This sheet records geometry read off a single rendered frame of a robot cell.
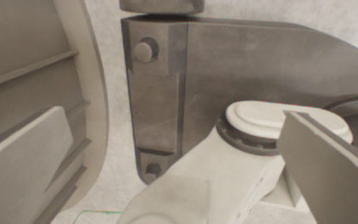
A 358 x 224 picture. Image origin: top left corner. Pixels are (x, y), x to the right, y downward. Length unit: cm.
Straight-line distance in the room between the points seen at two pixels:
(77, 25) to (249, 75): 54
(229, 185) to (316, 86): 32
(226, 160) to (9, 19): 59
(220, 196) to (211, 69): 29
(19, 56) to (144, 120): 35
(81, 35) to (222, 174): 60
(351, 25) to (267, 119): 41
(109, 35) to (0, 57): 29
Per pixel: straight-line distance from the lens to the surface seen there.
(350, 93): 56
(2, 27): 64
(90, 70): 76
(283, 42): 47
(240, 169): 32
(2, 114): 62
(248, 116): 36
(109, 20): 70
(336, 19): 68
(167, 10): 43
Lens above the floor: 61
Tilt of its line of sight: 58 degrees down
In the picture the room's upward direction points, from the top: 159 degrees counter-clockwise
